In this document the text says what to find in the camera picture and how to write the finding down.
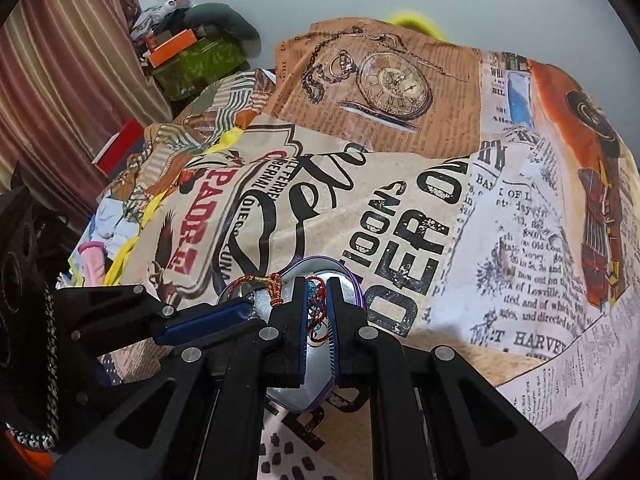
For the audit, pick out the green patterned storage box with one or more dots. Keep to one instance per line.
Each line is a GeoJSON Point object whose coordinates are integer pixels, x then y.
{"type": "Point", "coordinates": [200, 67]}

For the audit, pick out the pile of clothes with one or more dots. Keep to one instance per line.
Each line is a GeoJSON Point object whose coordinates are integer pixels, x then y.
{"type": "Point", "coordinates": [155, 15]}

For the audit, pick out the orange box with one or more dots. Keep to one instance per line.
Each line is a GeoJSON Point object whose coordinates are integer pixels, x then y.
{"type": "Point", "coordinates": [172, 47]}

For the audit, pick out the purple heart-shaped tin box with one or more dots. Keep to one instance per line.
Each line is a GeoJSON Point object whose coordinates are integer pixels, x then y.
{"type": "Point", "coordinates": [345, 285]}

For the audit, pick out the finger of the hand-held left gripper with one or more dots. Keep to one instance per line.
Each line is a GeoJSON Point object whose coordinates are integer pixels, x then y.
{"type": "Point", "coordinates": [210, 317]}

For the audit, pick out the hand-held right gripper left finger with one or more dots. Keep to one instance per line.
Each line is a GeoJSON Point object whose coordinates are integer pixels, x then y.
{"type": "Point", "coordinates": [302, 320]}

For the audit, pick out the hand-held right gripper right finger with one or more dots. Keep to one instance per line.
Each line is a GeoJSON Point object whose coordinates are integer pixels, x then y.
{"type": "Point", "coordinates": [333, 320]}

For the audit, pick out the striped curtain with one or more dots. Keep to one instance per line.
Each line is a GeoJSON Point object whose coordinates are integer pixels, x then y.
{"type": "Point", "coordinates": [60, 70]}

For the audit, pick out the printed blanket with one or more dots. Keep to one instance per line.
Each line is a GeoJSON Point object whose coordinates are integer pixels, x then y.
{"type": "Point", "coordinates": [450, 210]}

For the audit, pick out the grey cushion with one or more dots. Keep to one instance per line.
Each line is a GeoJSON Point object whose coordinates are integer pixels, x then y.
{"type": "Point", "coordinates": [225, 20]}

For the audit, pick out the red box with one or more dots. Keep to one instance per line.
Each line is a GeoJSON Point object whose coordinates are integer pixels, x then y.
{"type": "Point", "coordinates": [120, 147]}

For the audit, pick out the colourful cloth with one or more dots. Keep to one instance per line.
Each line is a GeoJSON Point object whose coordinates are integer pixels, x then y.
{"type": "Point", "coordinates": [100, 255]}

